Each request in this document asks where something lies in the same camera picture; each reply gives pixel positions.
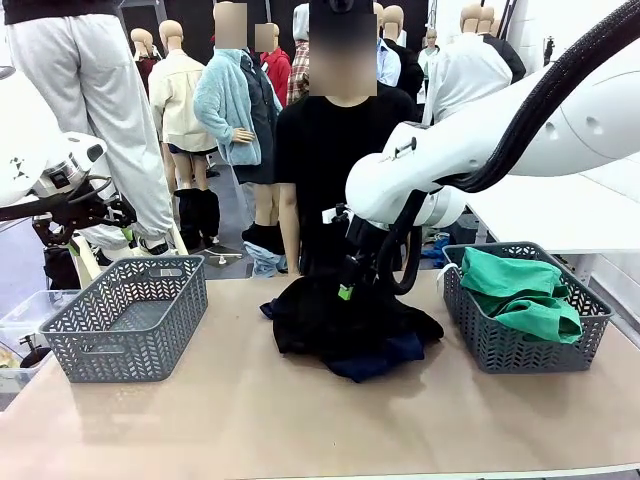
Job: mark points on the black bag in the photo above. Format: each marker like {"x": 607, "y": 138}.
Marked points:
{"x": 60, "y": 270}

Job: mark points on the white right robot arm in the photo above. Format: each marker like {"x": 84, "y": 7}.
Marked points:
{"x": 450, "y": 145}

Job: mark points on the mannequin in maroon dress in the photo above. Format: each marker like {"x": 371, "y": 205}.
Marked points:
{"x": 142, "y": 55}

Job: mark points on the small mannequin with green top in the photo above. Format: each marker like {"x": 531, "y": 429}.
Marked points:
{"x": 430, "y": 55}

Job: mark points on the white folding table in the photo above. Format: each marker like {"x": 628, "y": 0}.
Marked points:
{"x": 550, "y": 220}

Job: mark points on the mannequin in light blue shirt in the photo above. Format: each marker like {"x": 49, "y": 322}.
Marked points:
{"x": 387, "y": 65}

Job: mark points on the dark grey floor box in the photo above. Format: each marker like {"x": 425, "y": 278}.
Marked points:
{"x": 467, "y": 230}

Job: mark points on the grey woven plastic basket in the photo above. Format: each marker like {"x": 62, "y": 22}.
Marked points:
{"x": 525, "y": 357}
{"x": 135, "y": 355}

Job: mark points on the mannequin in red jacket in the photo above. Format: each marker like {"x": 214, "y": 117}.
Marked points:
{"x": 277, "y": 70}

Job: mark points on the black tripod stand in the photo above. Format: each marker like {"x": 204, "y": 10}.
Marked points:
{"x": 550, "y": 50}

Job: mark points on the mannequin in white shirt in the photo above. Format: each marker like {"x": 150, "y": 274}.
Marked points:
{"x": 470, "y": 65}

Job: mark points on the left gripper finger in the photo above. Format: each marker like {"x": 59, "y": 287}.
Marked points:
{"x": 122, "y": 212}
{"x": 52, "y": 231}

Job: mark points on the mannequin in blue fleece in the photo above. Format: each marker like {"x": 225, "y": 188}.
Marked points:
{"x": 220, "y": 110}

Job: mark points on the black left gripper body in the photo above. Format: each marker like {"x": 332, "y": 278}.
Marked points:
{"x": 75, "y": 210}

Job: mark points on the black garment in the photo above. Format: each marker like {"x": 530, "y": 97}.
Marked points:
{"x": 320, "y": 320}

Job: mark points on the person in black t-shirt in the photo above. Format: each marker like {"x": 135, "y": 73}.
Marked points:
{"x": 325, "y": 150}

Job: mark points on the person's right forearm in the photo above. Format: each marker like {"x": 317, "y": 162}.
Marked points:
{"x": 290, "y": 245}

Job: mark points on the blue cloth on floor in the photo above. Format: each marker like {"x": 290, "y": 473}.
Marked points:
{"x": 432, "y": 255}

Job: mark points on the person in grey sweatpants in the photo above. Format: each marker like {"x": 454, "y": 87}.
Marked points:
{"x": 100, "y": 100}

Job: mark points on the crumpled blue jeans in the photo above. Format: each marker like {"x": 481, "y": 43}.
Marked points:
{"x": 265, "y": 264}

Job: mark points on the mannequin in plaid shirt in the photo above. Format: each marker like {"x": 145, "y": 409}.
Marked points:
{"x": 299, "y": 65}

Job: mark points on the mannequin in cream jacket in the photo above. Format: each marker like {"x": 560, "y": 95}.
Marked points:
{"x": 180, "y": 100}

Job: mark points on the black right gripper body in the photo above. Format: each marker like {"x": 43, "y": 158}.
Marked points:
{"x": 365, "y": 240}

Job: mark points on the clear plastic storage box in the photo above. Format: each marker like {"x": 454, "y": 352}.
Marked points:
{"x": 30, "y": 315}

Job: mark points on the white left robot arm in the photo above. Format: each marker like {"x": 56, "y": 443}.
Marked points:
{"x": 20, "y": 145}

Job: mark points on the mannequin in black jacket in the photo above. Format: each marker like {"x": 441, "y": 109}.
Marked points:
{"x": 515, "y": 60}
{"x": 410, "y": 75}

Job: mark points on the cream step stool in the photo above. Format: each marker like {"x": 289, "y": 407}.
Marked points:
{"x": 87, "y": 265}

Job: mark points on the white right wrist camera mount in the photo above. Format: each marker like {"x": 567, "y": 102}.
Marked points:
{"x": 332, "y": 215}

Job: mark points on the mannequin base plate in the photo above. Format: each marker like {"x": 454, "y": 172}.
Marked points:
{"x": 227, "y": 256}

